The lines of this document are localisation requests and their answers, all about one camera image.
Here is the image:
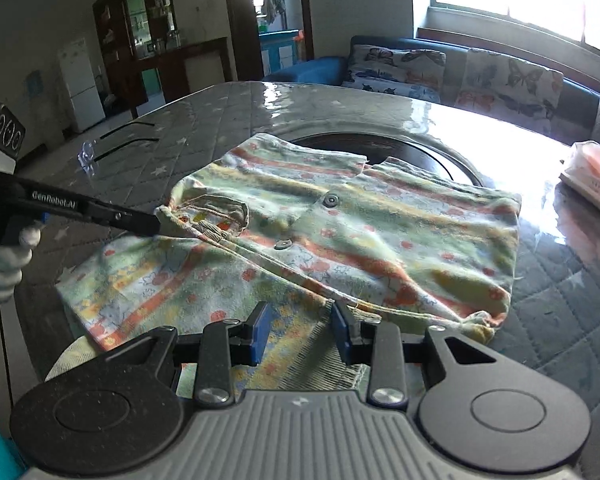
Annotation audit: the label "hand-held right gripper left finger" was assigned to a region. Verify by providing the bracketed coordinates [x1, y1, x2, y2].
[94, 302, 275, 409]

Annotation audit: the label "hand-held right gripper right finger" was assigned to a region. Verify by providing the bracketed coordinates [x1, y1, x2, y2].
[330, 300, 501, 408]

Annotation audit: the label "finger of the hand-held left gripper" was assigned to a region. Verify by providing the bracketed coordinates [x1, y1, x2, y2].
[15, 176, 162, 237]

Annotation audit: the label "green floral child's shirt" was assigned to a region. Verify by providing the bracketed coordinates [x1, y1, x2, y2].
[45, 132, 523, 396]

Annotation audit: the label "hanging clothes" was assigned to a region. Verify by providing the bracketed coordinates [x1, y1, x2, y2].
[260, 0, 288, 23]

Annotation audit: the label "person's left hand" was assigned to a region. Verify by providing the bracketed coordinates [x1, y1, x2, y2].
[0, 225, 42, 306]

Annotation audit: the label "white refrigerator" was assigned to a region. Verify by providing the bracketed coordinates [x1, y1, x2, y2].
[57, 37, 106, 133]

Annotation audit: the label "grey quilted star tablecloth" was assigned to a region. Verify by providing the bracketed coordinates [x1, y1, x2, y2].
[15, 80, 600, 471]

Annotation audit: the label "low wooden sideboard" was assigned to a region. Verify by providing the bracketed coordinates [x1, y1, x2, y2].
[139, 36, 231, 106]

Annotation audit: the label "tall wooden display cabinet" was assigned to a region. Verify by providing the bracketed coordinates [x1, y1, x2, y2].
[92, 0, 181, 111]

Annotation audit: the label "round black induction cooker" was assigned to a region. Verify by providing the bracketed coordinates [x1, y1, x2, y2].
[285, 130, 486, 191]

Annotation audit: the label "blue and white plastic cabinet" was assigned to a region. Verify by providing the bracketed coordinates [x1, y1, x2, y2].
[257, 30, 306, 77]

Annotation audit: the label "small butterfly print cushion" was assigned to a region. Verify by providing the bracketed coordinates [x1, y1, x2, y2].
[342, 80, 441, 105]
[352, 44, 446, 83]

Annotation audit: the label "blue sofa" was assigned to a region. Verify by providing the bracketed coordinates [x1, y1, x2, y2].
[262, 35, 600, 146]

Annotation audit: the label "large butterfly print cushion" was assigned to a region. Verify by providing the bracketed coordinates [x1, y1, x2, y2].
[455, 47, 565, 133]

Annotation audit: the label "pink and white tissue pack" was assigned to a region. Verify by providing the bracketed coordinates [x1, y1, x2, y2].
[560, 140, 600, 218]

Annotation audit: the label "black cable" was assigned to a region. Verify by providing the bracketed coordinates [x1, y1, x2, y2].
[0, 305, 16, 408]

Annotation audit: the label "dark wooden door frame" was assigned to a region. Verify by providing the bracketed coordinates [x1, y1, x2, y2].
[222, 0, 315, 81]

